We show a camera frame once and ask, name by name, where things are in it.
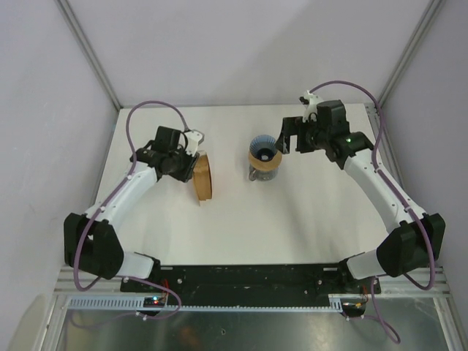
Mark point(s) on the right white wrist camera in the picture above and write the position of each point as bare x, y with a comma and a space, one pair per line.
310, 101

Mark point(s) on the blue glass dripper cone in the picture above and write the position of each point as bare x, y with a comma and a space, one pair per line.
263, 147

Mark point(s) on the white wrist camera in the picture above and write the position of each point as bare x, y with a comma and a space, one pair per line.
193, 139
310, 101

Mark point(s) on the left aluminium corner post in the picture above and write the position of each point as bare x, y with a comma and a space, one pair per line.
87, 50

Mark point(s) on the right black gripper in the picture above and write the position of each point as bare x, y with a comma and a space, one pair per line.
295, 126

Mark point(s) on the grey slotted cable duct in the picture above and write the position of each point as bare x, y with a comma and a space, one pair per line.
153, 304

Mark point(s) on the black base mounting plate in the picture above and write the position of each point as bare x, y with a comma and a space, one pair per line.
206, 280

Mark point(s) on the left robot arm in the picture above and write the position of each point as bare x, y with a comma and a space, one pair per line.
91, 242

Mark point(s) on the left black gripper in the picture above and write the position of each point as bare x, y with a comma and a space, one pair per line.
186, 174

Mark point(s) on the glass coffee carafe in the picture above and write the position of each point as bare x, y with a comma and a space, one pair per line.
259, 175

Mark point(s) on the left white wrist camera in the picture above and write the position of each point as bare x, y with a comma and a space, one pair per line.
193, 139

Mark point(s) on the wooden dripper ring holder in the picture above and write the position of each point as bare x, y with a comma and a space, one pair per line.
265, 166

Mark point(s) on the right aluminium corner post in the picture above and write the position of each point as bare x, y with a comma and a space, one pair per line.
427, 19

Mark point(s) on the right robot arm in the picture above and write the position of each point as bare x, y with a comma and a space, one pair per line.
414, 237

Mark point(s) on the aluminium corner post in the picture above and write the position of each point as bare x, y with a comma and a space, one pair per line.
87, 50
427, 19

